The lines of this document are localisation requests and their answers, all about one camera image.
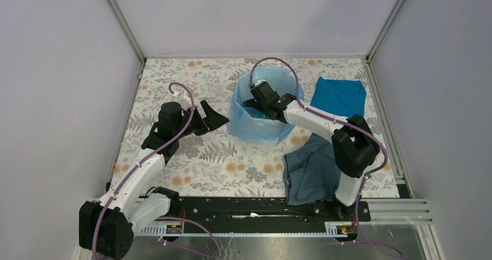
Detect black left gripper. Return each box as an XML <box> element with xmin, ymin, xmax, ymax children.
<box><xmin>173</xmin><ymin>99</ymin><xmax>229</xmax><ymax>139</ymax></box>

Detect white paper trash bin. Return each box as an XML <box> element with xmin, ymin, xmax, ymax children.
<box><xmin>226</xmin><ymin>66</ymin><xmax>305</xmax><ymax>145</ymax></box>

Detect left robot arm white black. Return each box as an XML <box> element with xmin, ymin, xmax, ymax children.
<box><xmin>78</xmin><ymin>100</ymin><xmax>229</xmax><ymax>259</ymax></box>

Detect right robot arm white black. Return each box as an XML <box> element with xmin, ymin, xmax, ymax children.
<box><xmin>244</xmin><ymin>80</ymin><xmax>387</xmax><ymax>221</ymax></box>

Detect floral patterned table mat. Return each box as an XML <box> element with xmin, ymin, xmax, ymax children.
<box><xmin>107</xmin><ymin>57</ymin><xmax>400</xmax><ymax>198</ymax></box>

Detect teal folded cloth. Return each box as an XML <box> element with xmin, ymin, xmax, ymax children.
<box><xmin>310</xmin><ymin>77</ymin><xmax>367</xmax><ymax>117</ymax></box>

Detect grey-blue crumpled cloth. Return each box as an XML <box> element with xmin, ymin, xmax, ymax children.
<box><xmin>283</xmin><ymin>133</ymin><xmax>341</xmax><ymax>205</ymax></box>

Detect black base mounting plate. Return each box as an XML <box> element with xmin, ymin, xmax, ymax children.
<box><xmin>165</xmin><ymin>197</ymin><xmax>371</xmax><ymax>234</ymax></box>

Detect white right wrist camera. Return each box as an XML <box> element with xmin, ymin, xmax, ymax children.
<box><xmin>249</xmin><ymin>80</ymin><xmax>267</xmax><ymax>90</ymax></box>

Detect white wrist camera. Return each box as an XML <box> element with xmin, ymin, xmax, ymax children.
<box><xmin>249</xmin><ymin>80</ymin><xmax>267</xmax><ymax>90</ymax></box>
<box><xmin>172</xmin><ymin>91</ymin><xmax>194</xmax><ymax>111</ymax></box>

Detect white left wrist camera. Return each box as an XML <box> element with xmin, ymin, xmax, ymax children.
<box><xmin>172</xmin><ymin>91</ymin><xmax>194</xmax><ymax>111</ymax></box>

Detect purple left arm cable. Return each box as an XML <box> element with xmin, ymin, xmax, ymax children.
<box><xmin>91</xmin><ymin>82</ymin><xmax>196</xmax><ymax>260</ymax></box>

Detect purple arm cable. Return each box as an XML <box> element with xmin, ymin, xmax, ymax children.
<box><xmin>91</xmin><ymin>82</ymin><xmax>196</xmax><ymax>260</ymax></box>
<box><xmin>249</xmin><ymin>57</ymin><xmax>390</xmax><ymax>213</ymax></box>

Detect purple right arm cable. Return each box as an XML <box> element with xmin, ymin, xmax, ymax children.
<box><xmin>249</xmin><ymin>57</ymin><xmax>390</xmax><ymax>213</ymax></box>

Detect aluminium frame rails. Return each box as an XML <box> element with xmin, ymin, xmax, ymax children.
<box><xmin>105</xmin><ymin>0</ymin><xmax>444</xmax><ymax>259</ymax></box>

